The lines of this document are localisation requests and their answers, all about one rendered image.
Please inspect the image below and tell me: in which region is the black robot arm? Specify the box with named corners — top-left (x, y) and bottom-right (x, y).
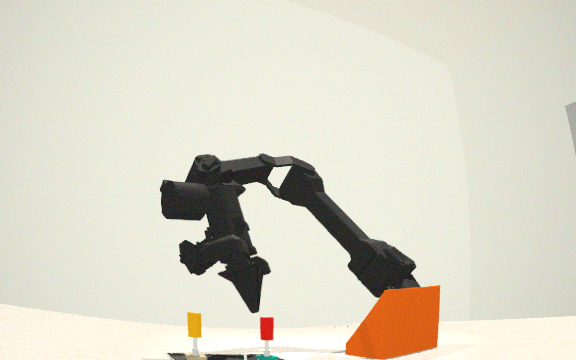
top-left (160, 153), bottom-right (420, 298)

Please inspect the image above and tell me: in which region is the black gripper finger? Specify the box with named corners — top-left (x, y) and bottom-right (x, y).
top-left (218, 262), bottom-right (259, 313)
top-left (258, 267), bottom-right (265, 311)

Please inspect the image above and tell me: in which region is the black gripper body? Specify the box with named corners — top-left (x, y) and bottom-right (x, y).
top-left (199, 212), bottom-right (271, 276)

